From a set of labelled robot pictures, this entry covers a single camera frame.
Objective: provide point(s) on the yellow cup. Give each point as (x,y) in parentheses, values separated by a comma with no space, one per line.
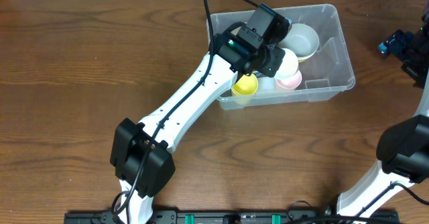
(242,99)
(246,85)

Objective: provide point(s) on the yellow small bowl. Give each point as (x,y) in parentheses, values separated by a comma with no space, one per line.
(306,58)

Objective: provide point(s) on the pink cup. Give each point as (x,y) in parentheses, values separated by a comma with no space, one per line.
(288,84)

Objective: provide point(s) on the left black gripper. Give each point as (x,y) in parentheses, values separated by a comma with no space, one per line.
(274,62)

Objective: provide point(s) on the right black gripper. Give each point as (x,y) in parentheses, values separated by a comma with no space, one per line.
(403,50)

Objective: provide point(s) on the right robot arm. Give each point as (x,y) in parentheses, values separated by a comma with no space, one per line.
(402,150)

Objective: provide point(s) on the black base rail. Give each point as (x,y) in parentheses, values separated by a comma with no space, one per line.
(199,217)

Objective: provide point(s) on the white label sticker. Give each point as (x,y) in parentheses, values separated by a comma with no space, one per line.
(265,85)

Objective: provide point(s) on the pale green cup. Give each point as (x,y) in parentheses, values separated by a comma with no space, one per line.
(289,65)

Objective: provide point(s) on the grey small bowl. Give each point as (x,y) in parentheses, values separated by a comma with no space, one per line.
(302,40)

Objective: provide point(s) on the clear plastic storage container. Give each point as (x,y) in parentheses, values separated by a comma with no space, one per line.
(327,73)

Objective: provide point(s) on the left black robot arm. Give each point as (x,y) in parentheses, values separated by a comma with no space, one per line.
(142,152)

